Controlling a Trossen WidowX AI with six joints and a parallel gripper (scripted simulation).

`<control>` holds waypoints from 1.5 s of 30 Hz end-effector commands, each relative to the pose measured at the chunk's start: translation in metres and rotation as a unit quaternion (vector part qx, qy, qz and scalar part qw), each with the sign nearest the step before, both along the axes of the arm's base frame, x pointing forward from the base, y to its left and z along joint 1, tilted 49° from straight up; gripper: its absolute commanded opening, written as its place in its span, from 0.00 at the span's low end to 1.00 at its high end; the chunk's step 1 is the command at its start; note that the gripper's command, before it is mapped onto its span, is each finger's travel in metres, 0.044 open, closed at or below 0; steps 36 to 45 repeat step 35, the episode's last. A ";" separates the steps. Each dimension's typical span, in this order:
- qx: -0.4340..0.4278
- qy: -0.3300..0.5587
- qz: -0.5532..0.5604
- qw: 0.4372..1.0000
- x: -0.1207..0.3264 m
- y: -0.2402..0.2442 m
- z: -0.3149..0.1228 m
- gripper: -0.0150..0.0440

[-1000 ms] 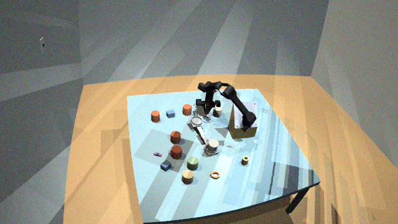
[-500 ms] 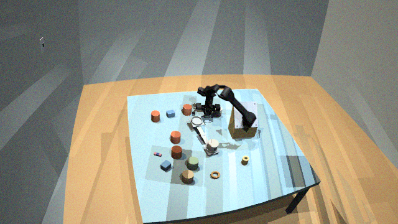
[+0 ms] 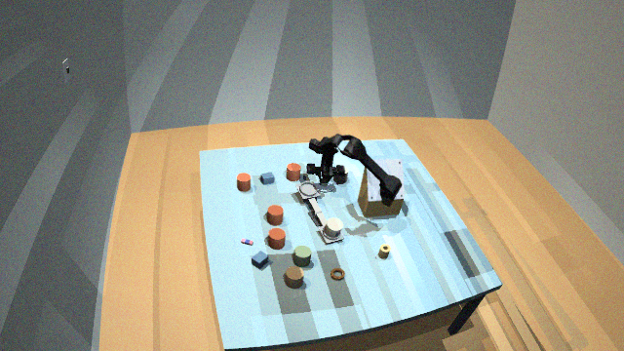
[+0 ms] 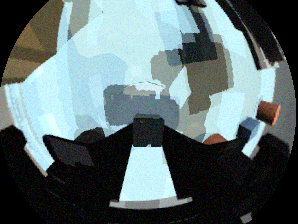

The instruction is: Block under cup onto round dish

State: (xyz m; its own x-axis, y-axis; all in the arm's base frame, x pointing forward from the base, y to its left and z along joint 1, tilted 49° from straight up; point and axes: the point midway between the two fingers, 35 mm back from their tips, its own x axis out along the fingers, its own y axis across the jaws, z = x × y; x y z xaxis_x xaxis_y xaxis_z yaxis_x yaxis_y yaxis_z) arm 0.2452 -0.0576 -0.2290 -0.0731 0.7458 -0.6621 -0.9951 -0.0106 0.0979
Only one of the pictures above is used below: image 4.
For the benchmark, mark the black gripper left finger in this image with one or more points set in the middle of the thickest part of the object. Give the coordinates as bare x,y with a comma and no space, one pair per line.
106,159

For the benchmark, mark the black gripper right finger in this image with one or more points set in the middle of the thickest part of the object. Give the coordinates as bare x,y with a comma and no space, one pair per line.
189,161

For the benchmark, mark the orange cup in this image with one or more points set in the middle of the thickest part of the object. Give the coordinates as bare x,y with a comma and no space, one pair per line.
267,112
214,139

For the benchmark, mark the small blue block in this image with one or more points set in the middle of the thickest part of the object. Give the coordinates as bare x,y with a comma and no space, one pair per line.
248,128

